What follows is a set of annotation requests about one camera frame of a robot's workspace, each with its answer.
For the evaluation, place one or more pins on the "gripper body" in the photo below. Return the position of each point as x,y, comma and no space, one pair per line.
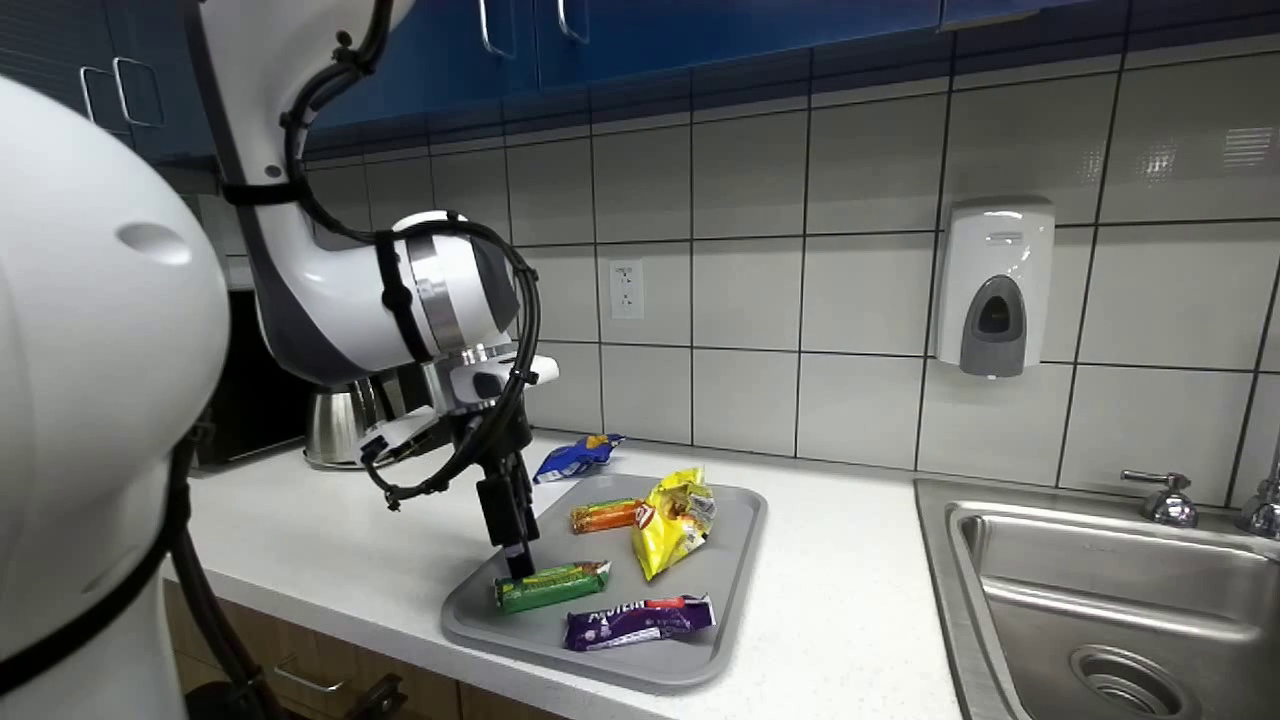
502,495

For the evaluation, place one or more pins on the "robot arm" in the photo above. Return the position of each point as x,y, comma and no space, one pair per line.
100,330

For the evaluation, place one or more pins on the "blue snack packet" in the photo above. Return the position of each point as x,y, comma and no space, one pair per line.
572,458

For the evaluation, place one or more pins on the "orange snack bar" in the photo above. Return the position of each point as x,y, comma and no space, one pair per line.
605,516

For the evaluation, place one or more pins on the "green snack bar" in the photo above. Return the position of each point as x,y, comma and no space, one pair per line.
555,586

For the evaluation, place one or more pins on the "yellow chip bag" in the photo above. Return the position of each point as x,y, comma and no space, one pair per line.
670,525

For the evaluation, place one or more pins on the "purple snack bar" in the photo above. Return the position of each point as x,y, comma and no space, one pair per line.
630,622

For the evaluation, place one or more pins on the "steel kettle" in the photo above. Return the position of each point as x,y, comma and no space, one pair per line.
335,425

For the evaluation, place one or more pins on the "grey plastic tray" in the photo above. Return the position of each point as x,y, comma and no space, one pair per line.
720,560

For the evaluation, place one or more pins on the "wooden drawer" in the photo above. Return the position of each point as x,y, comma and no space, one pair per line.
300,650

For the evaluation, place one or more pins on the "black microwave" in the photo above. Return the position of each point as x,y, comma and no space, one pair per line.
250,400

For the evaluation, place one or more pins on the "white soap dispenser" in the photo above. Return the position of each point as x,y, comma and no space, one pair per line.
995,270

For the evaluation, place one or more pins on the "steel sink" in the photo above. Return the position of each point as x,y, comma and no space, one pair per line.
1100,600

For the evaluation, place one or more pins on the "chrome tap lever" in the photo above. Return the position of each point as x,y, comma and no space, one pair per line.
1168,500

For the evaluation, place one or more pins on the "chrome tap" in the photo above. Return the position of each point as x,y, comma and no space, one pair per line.
1265,510

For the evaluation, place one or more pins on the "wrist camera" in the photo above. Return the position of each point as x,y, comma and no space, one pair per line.
400,432

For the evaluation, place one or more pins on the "white wall socket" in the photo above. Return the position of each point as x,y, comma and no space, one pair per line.
627,289

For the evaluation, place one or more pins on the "blue wall cabinet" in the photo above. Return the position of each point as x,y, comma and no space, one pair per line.
700,40

